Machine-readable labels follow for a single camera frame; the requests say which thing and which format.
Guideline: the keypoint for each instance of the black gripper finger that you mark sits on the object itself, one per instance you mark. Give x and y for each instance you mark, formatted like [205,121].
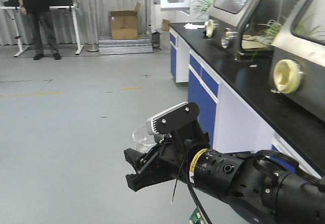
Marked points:
[139,181]
[143,162]

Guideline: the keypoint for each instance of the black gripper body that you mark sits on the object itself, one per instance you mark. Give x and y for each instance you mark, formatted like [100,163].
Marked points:
[182,141]

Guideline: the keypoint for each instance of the small clear glass beaker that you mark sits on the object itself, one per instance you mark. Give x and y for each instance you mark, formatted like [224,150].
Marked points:
[143,141]

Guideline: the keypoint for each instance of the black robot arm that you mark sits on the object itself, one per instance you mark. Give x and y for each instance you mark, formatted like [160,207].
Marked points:
[256,187]

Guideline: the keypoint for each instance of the green circuit board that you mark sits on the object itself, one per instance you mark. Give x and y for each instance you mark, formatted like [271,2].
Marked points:
[196,217]

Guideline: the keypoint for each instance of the blue white base cabinets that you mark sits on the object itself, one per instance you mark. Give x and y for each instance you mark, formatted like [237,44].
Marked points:
[208,102]

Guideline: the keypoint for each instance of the black lab bench counter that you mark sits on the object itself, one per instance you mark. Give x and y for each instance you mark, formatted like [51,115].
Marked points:
[248,76]

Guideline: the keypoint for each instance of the metal grating platform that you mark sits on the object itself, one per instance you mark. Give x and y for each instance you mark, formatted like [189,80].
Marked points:
[110,47]

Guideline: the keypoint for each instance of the small brown cardboard box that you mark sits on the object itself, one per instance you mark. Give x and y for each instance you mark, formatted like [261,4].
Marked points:
[165,25]

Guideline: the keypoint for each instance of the cream glove port far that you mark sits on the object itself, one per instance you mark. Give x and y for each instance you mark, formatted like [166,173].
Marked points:
[211,26]

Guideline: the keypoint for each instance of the cream glove port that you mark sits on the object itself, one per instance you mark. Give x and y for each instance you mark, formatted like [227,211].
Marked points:
[287,75]
[211,26]

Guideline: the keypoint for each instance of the cream glove port near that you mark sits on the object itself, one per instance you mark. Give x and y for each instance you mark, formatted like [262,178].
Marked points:
[287,75]

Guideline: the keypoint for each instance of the large brown cardboard box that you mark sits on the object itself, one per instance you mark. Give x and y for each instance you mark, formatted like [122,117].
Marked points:
[124,24]

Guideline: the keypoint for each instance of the steel glovebox chamber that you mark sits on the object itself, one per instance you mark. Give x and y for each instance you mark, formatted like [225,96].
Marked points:
[283,29]

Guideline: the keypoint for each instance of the white standing desk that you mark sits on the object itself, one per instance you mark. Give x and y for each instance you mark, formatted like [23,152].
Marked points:
[43,19]

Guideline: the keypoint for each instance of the person in dark clothes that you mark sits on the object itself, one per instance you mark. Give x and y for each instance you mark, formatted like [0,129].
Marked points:
[37,6]

